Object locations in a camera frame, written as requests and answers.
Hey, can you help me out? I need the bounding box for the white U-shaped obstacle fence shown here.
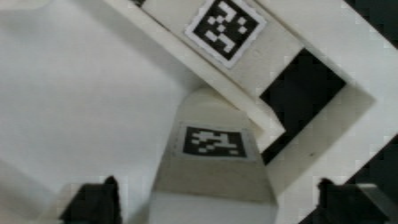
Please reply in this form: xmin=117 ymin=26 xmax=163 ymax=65
xmin=260 ymin=0 xmax=398 ymax=224

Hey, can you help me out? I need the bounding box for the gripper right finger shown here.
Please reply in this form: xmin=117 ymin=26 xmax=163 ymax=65
xmin=298 ymin=178 xmax=398 ymax=224

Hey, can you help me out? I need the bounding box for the white table leg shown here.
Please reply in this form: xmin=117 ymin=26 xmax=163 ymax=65
xmin=138 ymin=0 xmax=307 ymax=100
xmin=147 ymin=88 xmax=278 ymax=224

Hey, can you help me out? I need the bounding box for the white square table top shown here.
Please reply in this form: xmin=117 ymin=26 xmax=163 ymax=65
xmin=0 ymin=0 xmax=287 ymax=224

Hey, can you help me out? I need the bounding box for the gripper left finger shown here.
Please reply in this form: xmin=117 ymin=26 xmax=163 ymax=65
xmin=35 ymin=175 xmax=124 ymax=224

